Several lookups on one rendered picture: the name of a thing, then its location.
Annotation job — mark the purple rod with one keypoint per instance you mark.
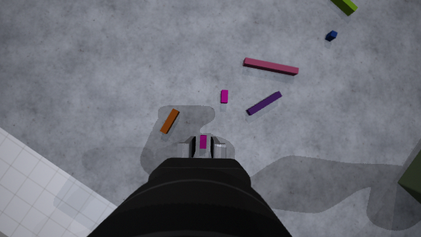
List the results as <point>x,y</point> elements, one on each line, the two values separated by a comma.
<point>264,103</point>

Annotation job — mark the lime green rectangular bar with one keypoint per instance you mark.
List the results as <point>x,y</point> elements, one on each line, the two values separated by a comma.
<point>347,6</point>

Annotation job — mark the magenta rod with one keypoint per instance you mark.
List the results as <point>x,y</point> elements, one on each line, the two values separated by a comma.
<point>203,141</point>
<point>224,96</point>

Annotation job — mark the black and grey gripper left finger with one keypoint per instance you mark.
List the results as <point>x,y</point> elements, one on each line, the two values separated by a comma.
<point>187,149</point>

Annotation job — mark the pink rod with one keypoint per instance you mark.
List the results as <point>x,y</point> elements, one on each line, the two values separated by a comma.
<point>272,67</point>

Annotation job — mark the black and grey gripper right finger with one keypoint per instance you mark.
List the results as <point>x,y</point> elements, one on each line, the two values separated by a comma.
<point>217,149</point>

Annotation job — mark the small blue cube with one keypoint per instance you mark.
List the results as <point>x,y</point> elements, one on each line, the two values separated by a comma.
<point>330,36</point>

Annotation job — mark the orange rod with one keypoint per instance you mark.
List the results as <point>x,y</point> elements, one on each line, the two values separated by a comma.
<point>170,121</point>

